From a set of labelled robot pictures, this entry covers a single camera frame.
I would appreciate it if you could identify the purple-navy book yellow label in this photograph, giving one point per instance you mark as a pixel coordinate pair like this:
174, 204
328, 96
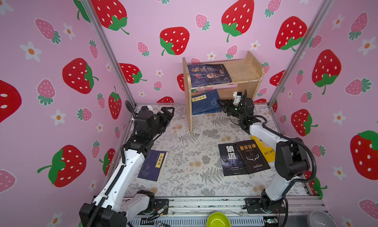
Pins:
152, 165

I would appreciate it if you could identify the black antler cover book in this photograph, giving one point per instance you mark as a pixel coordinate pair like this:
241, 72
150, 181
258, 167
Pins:
252, 157

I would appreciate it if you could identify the yellow cartoon cover book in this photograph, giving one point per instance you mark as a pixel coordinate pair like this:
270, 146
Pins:
268, 152

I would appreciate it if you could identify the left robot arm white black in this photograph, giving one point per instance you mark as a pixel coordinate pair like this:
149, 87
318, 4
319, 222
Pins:
118, 179

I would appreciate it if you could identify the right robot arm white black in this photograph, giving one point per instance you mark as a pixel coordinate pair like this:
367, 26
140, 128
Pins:
294, 161

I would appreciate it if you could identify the black wolf cover book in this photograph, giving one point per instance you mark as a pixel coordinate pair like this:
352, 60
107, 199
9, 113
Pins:
231, 161

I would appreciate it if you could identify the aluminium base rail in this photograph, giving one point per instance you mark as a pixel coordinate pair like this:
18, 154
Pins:
241, 211

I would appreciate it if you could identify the green bowl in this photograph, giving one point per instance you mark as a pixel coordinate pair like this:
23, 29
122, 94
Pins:
218, 219

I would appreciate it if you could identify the grey bowl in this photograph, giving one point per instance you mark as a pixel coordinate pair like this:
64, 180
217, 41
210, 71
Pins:
320, 219

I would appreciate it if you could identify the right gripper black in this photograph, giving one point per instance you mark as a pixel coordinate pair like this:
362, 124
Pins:
231, 108

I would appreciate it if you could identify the dark blue portrait cover book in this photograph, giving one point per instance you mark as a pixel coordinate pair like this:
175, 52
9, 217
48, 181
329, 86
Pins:
208, 74

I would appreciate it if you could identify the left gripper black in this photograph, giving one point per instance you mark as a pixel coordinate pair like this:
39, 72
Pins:
165, 120

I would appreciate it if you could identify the wooden two-tier shelf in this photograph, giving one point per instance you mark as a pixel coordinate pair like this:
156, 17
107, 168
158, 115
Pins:
246, 73

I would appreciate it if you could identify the navy book yellow label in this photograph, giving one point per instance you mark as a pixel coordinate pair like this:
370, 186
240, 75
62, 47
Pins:
210, 111

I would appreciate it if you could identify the blue book yellow label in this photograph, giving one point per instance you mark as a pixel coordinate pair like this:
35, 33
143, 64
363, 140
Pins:
206, 101

